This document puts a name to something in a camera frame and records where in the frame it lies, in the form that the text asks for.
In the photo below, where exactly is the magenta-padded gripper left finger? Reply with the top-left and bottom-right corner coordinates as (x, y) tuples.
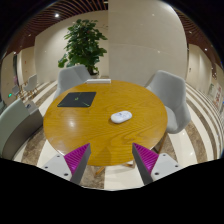
(41, 143), (92, 186)

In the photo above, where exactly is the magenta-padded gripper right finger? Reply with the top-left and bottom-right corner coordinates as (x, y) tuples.
(131, 142), (184, 186)

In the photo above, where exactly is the white cartoon-print computer mouse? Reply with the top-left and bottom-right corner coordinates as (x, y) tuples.
(110, 110), (133, 125)

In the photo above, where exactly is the black mouse pad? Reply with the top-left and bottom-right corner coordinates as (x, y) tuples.
(57, 91), (97, 108)

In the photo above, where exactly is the grey-green sofa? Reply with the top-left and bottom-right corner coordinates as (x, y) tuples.
(0, 98), (45, 161)

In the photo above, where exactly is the grey shell chair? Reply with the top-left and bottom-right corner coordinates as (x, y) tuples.
(144, 69), (192, 154)
(53, 64), (93, 101)

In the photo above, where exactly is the group of distant grey chairs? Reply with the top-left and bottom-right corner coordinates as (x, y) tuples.
(11, 73), (39, 98)

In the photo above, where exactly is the large green potted plant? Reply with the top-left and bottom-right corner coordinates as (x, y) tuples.
(57, 18), (109, 76)

